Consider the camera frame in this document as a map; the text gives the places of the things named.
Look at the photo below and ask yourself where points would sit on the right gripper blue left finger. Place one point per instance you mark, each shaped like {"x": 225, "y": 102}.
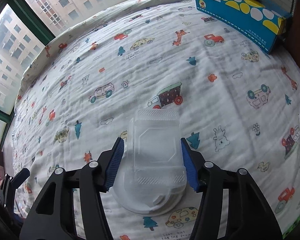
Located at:
{"x": 115, "y": 157}

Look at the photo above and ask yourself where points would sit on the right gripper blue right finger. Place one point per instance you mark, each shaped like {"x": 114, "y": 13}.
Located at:
{"x": 191, "y": 161}

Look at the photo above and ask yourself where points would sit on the round white plastic lid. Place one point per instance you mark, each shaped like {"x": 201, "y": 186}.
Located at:
{"x": 153, "y": 200}

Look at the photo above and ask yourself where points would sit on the cartoon print bed blanket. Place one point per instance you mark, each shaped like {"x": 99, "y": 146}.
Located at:
{"x": 237, "y": 105}

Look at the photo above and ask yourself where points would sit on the blue yellow tissue box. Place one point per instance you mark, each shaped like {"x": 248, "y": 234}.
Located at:
{"x": 261, "y": 21}

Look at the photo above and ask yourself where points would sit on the green window frame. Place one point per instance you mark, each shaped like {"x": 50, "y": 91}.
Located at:
{"x": 22, "y": 30}

